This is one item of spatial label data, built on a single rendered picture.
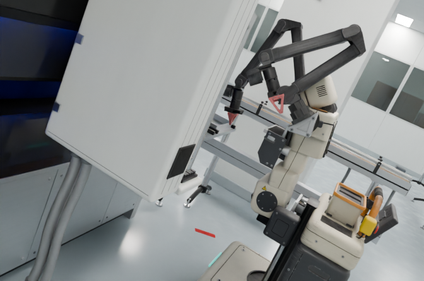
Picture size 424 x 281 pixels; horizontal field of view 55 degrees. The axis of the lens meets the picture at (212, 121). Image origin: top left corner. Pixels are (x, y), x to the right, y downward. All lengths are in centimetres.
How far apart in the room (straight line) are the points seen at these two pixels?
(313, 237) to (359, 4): 232
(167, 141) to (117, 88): 25
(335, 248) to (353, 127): 844
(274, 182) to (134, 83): 94
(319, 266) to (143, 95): 107
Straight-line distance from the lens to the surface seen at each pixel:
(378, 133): 1020
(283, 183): 196
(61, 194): 162
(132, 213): 280
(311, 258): 187
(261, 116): 311
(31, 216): 192
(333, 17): 368
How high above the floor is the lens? 141
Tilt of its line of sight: 13 degrees down
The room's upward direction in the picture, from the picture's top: 24 degrees clockwise
